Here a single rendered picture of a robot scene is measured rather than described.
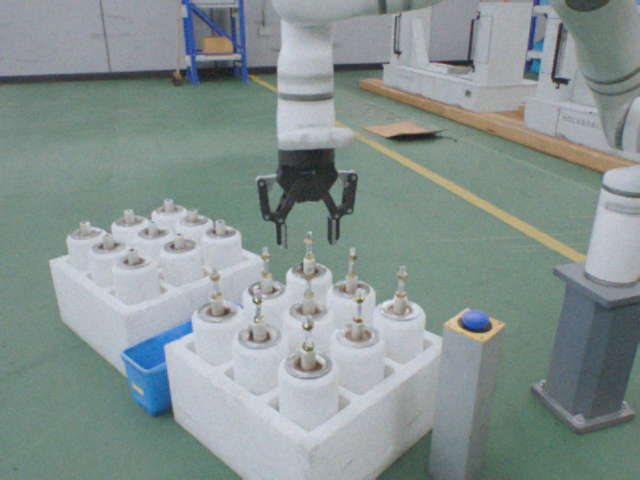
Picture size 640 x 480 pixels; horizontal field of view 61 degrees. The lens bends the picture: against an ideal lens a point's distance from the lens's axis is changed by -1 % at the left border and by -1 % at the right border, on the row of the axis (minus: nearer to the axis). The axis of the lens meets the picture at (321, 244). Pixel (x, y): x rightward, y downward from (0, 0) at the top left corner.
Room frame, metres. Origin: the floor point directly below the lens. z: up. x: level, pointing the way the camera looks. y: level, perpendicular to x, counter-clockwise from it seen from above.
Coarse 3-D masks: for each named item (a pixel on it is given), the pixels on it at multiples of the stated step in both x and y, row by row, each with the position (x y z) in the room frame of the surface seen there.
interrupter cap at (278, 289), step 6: (258, 282) 0.99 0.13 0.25; (276, 282) 0.99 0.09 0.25; (252, 288) 0.97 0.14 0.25; (258, 288) 0.97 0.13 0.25; (276, 288) 0.97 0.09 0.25; (282, 288) 0.97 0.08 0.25; (252, 294) 0.94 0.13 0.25; (264, 294) 0.95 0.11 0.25; (270, 294) 0.95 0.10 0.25; (276, 294) 0.94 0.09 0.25; (282, 294) 0.95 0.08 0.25
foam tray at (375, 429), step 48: (192, 336) 0.91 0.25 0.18; (432, 336) 0.91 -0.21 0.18; (192, 384) 0.82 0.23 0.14; (384, 384) 0.76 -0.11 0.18; (432, 384) 0.84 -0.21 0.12; (192, 432) 0.83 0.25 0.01; (240, 432) 0.72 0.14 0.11; (288, 432) 0.65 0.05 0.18; (336, 432) 0.65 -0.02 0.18; (384, 432) 0.74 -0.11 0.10
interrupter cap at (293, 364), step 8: (296, 352) 0.75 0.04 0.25; (320, 352) 0.75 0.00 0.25; (288, 360) 0.73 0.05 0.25; (296, 360) 0.73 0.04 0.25; (320, 360) 0.73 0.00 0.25; (328, 360) 0.73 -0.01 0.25; (288, 368) 0.70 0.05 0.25; (296, 368) 0.71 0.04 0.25; (304, 368) 0.71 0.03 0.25; (312, 368) 0.71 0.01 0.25; (320, 368) 0.71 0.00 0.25; (328, 368) 0.70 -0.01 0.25; (296, 376) 0.69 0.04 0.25; (304, 376) 0.68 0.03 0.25; (312, 376) 0.68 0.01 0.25; (320, 376) 0.69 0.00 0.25
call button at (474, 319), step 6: (468, 312) 0.75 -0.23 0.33; (474, 312) 0.74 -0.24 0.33; (480, 312) 0.75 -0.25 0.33; (462, 318) 0.74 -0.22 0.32; (468, 318) 0.73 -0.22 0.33; (474, 318) 0.73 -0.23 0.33; (480, 318) 0.73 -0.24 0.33; (486, 318) 0.73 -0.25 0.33; (468, 324) 0.72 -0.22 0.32; (474, 324) 0.72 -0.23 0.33; (480, 324) 0.72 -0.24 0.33; (486, 324) 0.72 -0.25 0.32
